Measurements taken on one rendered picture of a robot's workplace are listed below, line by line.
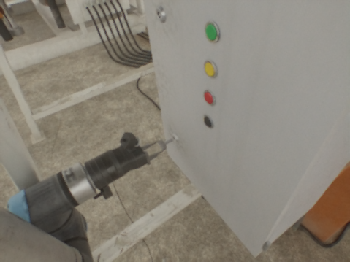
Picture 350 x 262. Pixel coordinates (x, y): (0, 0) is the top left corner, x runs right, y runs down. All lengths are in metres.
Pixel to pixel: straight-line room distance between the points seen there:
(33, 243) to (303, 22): 0.45
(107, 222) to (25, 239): 1.07
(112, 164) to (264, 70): 0.40
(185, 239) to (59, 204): 0.90
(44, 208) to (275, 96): 0.49
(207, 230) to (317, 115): 1.15
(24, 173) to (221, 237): 1.01
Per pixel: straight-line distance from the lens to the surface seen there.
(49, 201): 0.58
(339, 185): 1.15
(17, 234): 0.42
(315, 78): 0.27
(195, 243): 1.36
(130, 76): 2.02
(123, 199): 1.51
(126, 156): 0.58
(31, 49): 3.18
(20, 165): 0.65
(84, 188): 0.57
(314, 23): 0.26
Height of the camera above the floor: 1.29
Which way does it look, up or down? 46 degrees down
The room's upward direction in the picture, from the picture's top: 6 degrees counter-clockwise
